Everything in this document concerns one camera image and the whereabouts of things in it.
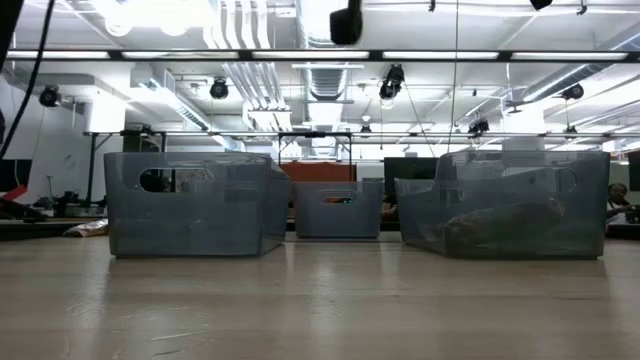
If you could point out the snack bars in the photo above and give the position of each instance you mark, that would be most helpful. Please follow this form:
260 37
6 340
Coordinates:
500 222

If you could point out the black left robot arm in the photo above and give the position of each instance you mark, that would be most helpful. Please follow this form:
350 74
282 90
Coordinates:
7 30

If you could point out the orange partition panel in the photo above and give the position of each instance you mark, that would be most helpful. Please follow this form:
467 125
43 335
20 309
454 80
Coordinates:
318 171

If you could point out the grey translucent plastic bin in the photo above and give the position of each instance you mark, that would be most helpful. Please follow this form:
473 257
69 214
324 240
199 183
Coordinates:
505 190
337 215
192 215

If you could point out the black monitor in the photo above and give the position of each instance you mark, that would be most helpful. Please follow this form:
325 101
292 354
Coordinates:
407 172

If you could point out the black ceiling spotlight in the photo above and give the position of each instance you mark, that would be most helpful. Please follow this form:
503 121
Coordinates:
573 91
479 126
391 82
50 96
219 89

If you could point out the person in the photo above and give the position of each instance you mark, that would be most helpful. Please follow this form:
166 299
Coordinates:
618 200

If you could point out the black background rig frame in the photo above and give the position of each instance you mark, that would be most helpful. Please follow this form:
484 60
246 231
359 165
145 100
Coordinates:
315 134

